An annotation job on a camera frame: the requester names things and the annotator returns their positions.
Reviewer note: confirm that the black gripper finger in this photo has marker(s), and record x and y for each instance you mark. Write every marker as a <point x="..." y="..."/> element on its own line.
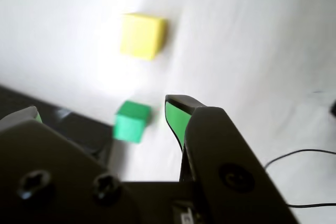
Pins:
<point x="39" y="169"/>
<point x="223" y="142"/>

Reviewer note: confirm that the green cube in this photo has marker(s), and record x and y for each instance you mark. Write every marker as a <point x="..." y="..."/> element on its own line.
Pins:
<point x="131" y="123"/>

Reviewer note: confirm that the yellow cube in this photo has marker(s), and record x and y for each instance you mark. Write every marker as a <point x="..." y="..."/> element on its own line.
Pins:
<point x="141" y="36"/>

